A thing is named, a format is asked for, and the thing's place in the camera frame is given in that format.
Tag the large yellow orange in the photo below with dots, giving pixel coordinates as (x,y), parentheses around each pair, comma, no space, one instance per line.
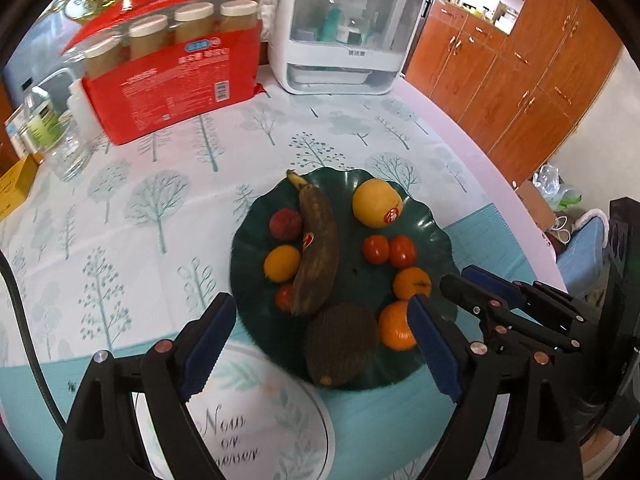
(376,204)

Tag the white countertop sterilizer appliance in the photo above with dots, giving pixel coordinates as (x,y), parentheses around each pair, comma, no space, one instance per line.
(341,46)

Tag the round white printed placemat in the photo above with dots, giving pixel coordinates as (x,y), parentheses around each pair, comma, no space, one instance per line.
(258,422)

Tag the brown wooden cabinets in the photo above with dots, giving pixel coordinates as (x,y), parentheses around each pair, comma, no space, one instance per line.
(518,95)

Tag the orange mandarin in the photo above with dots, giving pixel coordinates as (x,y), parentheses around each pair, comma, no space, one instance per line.
(394,329)

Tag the red cherry tomato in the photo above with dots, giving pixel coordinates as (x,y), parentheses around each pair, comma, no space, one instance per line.
(283,298)

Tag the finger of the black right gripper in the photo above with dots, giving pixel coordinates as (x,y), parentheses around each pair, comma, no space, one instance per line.
(510,287)
(492,311)

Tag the small red tomato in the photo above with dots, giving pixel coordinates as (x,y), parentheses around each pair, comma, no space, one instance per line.
(376,249)

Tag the red packaged jar box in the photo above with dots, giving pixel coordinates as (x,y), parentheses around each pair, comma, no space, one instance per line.
(153,63)

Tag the dark brown avocado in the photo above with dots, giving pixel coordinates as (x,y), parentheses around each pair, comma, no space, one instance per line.
(340,344)

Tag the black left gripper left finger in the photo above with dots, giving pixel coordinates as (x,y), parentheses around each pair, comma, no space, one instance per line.
(102,438)

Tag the clear glass jar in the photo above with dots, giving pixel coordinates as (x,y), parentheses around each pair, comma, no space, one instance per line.
(70,153)

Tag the small orange kumquat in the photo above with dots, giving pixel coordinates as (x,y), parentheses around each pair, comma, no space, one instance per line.
(282,263)

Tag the tree patterned tablecloth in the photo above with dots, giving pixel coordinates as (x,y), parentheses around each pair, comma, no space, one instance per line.
(139,243)

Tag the green label plastic bottle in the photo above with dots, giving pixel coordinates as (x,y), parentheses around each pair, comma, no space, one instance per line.
(42,120)

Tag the dark green scalloped plate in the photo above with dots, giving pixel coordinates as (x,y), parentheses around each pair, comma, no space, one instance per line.
(282,336)

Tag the white carton box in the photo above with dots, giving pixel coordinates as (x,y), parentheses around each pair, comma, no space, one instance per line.
(14,125)

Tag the brown overripe banana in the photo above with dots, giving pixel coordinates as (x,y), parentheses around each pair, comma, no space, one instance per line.
(318,266)

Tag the yellow cardboard box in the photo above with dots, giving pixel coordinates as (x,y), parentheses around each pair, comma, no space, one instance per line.
(17,182)

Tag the red lychee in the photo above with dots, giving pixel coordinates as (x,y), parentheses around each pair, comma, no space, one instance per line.
(286,224)
(308,239)

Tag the small orange tangerine with stem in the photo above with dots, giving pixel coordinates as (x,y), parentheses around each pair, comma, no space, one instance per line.
(410,282)

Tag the white plastic bottle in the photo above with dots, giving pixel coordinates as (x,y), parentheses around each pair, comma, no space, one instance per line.
(82,111)

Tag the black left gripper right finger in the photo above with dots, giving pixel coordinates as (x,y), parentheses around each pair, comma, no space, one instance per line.
(474,374)

